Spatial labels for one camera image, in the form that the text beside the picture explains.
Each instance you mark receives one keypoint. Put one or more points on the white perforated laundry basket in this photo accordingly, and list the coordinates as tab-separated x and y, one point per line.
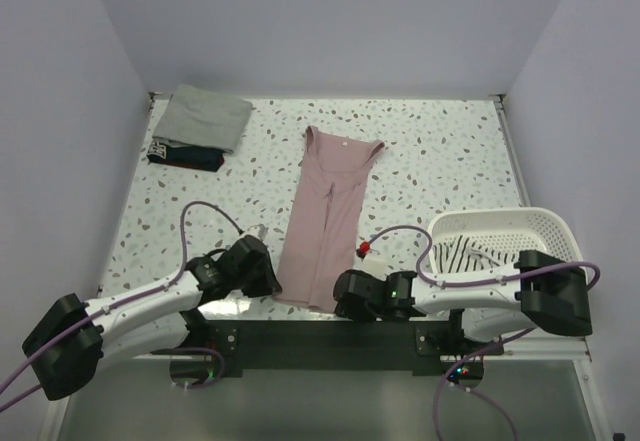
510	229

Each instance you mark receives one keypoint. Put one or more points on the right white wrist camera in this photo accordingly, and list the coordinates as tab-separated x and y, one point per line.
369	261

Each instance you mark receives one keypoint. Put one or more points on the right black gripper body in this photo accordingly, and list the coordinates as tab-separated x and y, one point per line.
366	313

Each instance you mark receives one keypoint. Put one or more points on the aluminium frame rail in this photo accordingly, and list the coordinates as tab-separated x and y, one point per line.
565	346

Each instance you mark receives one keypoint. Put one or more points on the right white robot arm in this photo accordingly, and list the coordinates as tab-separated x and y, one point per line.
535	291

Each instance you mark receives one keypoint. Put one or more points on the folded dark tank top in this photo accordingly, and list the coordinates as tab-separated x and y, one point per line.
185	156

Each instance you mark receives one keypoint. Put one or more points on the striped black white tank top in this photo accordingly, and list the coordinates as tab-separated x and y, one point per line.
464	254

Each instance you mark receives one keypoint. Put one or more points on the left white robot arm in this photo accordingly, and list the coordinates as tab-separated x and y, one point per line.
75	339

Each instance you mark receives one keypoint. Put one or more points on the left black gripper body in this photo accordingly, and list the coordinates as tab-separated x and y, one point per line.
255	283

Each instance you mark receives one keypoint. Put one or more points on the pink tank top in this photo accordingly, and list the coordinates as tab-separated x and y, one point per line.
322	231

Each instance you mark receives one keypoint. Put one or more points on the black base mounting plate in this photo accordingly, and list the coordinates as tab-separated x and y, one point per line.
328	361

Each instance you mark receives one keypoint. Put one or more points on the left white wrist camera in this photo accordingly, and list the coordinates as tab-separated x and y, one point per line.
258	231

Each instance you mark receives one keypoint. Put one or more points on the folded grey tank top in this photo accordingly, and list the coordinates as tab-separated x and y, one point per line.
201	118

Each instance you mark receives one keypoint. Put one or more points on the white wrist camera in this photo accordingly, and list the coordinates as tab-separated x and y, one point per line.
369	261
258	231

